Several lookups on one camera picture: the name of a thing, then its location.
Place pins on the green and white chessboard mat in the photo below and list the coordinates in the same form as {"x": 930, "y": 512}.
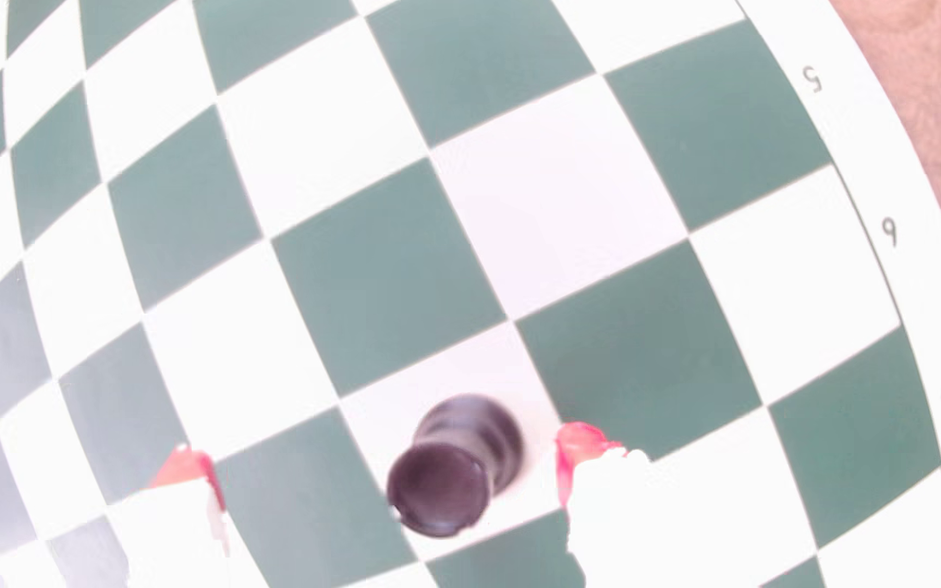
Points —
{"x": 389, "y": 278}

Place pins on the black chess piece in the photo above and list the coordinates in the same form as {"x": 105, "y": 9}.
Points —
{"x": 450, "y": 474}

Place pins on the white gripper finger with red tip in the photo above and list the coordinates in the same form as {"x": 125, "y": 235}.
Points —
{"x": 634, "y": 531}
{"x": 172, "y": 531}

